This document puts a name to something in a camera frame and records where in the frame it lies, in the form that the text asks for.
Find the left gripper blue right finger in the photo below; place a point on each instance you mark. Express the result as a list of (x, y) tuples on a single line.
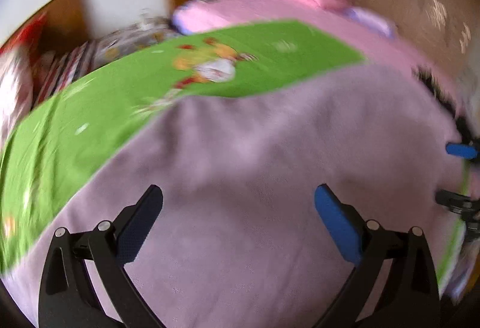
[(410, 296)]

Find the pink white floral quilt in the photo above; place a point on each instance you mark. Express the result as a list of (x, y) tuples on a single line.
[(16, 89)]

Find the lilac fleece pants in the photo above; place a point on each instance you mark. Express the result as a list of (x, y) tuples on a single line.
[(239, 242)]

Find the left wooden headboard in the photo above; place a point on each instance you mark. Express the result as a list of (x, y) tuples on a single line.
[(66, 26)]

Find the nightstand with patterned cover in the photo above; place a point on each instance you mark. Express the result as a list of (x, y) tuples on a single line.
[(145, 33)]

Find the green cartoon bed sheet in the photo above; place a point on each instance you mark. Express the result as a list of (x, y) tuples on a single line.
[(61, 145)]

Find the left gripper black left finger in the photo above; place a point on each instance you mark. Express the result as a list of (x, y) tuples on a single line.
[(67, 296)]

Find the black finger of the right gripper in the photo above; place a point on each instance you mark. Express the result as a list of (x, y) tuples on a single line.
[(456, 203)]

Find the red pillow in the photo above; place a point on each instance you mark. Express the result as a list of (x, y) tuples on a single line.
[(28, 35)]

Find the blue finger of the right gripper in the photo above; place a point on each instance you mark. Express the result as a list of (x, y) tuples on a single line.
[(462, 150)]

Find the pink quilt on bed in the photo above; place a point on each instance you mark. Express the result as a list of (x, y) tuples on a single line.
[(361, 28)]

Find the plaid bed sheet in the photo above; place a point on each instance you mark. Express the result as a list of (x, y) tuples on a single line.
[(57, 71)]

